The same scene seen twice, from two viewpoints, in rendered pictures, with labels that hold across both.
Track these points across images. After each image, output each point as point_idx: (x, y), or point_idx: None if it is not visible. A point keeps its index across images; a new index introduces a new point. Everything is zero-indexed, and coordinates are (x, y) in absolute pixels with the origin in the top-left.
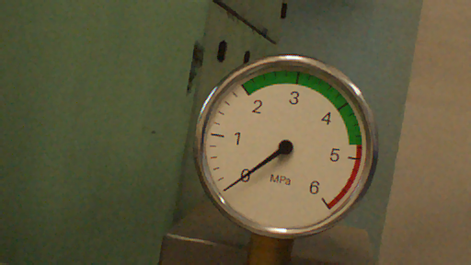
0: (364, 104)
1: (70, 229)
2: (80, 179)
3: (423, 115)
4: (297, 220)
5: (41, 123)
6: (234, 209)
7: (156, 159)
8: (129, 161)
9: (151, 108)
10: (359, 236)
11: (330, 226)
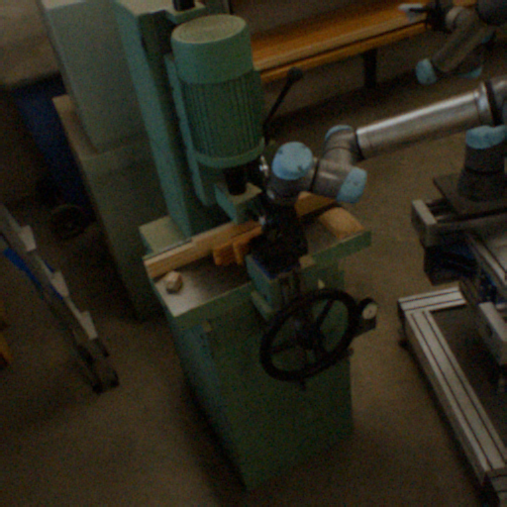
0: (377, 303)
1: (336, 321)
2: (336, 316)
3: None
4: (372, 315)
5: (330, 314)
6: (366, 318)
7: (344, 309)
8: (341, 311)
9: (342, 305)
10: (357, 293)
11: (376, 314)
